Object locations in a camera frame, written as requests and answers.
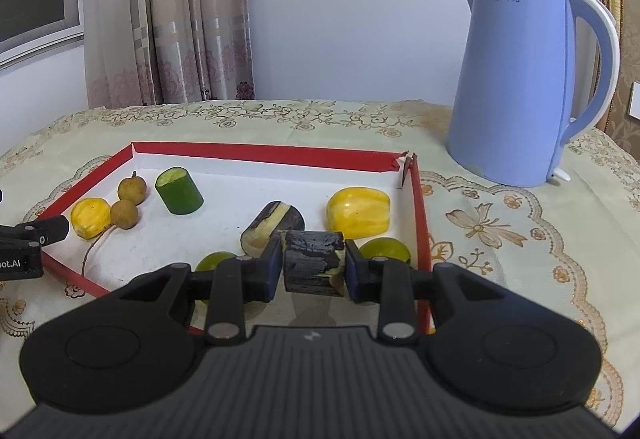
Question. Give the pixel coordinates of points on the pink patterned curtain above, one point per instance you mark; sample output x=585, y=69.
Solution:
x=146, y=52

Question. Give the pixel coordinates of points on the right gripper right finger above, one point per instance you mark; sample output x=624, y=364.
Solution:
x=387, y=282

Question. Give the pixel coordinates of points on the cucumber cylinder piece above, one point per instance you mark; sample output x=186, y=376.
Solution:
x=178, y=191

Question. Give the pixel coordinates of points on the brown longan fruit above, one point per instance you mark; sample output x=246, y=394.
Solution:
x=124, y=214
x=132, y=189

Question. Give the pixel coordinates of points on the blue electric kettle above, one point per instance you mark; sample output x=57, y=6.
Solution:
x=511, y=117

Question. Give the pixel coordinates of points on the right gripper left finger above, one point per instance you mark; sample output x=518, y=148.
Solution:
x=236, y=282

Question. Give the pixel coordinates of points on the dark eggplant chunk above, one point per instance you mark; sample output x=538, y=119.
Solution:
x=275, y=217
x=314, y=263

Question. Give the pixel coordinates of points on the cream embroidered tablecloth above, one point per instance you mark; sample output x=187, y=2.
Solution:
x=573, y=246

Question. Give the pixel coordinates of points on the yellow pepper piece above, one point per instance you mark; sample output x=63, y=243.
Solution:
x=358, y=212
x=90, y=217

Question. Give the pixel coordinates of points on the red shallow box tray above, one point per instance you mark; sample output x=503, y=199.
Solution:
x=230, y=200

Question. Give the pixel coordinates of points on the green tomato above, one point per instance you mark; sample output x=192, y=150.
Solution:
x=387, y=247
x=212, y=261

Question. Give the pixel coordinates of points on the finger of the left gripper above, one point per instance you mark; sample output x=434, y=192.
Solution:
x=47, y=230

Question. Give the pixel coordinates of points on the white wall switch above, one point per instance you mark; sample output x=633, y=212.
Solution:
x=634, y=101

